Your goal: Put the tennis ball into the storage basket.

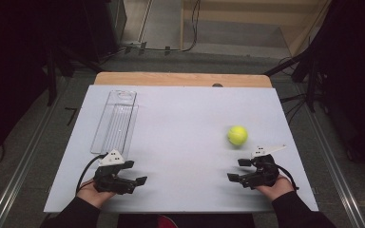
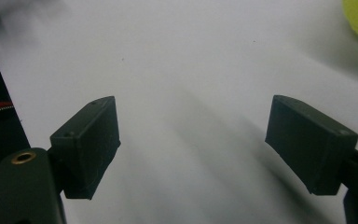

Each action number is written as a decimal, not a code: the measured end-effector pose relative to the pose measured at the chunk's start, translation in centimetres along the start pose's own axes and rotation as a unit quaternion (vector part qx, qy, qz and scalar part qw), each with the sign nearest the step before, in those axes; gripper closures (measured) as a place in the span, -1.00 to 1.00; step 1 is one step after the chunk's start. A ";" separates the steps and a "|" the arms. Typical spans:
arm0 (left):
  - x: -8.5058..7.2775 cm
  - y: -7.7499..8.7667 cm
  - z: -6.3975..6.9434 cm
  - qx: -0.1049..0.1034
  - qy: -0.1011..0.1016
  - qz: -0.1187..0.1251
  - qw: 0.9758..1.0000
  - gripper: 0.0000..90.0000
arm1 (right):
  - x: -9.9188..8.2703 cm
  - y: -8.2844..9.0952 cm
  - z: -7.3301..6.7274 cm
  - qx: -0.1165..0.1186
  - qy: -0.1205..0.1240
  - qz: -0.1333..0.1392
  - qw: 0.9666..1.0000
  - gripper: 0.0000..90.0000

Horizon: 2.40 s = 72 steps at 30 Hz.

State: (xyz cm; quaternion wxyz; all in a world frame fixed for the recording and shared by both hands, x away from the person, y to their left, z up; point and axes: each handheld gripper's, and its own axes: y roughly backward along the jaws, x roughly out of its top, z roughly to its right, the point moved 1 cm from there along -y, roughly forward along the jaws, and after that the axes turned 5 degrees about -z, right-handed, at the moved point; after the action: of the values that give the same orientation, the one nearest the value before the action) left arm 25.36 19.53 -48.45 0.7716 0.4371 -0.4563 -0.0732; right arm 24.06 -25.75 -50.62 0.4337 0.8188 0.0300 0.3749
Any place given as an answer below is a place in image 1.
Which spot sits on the clear plastic tray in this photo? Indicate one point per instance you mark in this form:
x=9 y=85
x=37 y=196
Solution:
x=115 y=123

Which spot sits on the person's right hand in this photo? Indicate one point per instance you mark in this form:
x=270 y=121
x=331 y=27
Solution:
x=277 y=188

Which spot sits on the black stand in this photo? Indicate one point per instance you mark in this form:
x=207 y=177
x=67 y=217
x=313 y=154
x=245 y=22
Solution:
x=52 y=72
x=310 y=72

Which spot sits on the white board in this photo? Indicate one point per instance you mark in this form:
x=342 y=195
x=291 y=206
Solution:
x=183 y=152

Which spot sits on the wooden frame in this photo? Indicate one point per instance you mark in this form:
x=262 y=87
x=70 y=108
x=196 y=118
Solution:
x=301 y=38

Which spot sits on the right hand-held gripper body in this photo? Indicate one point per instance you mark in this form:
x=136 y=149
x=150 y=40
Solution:
x=263 y=172

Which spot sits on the yellow tennis ball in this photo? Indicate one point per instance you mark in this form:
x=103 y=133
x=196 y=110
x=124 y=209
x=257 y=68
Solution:
x=237 y=135

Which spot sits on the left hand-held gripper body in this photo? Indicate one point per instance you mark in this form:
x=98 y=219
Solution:
x=107 y=180

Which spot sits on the person's left hand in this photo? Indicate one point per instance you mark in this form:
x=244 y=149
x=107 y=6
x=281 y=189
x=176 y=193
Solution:
x=93 y=194

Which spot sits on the metal floor rail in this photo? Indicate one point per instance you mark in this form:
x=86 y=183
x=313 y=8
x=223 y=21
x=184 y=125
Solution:
x=22 y=161
x=336 y=161

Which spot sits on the wooden table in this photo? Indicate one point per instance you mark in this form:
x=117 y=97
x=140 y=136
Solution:
x=177 y=79

